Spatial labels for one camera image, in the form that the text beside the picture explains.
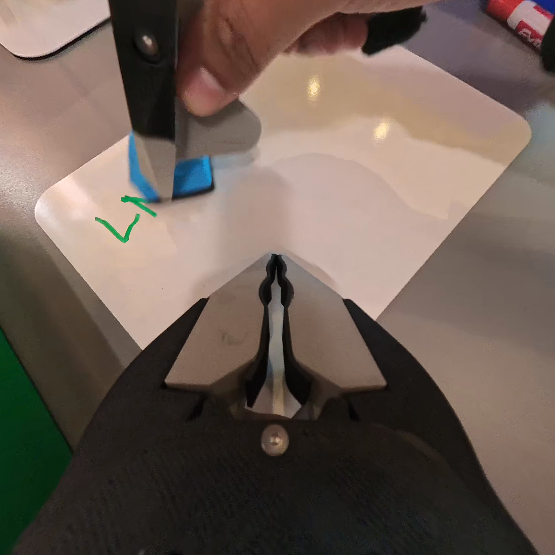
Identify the blue eraser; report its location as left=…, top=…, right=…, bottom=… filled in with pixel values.
left=128, top=132, right=216, bottom=204

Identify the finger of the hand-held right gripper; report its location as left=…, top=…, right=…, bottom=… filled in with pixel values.
left=175, top=101, right=262, bottom=160
left=130, top=130, right=177, bottom=203

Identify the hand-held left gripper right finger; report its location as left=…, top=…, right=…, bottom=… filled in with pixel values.
left=276, top=254, right=387, bottom=404

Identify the green plastic bin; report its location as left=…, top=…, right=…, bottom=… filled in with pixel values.
left=0, top=327, right=73, bottom=555

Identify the white whiteboard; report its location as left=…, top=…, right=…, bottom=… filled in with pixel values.
left=35, top=45, right=532, bottom=351

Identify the person's right hand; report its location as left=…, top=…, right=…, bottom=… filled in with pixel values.
left=175, top=0, right=434, bottom=117

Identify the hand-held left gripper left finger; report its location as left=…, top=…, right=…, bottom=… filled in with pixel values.
left=165, top=254, right=278, bottom=408

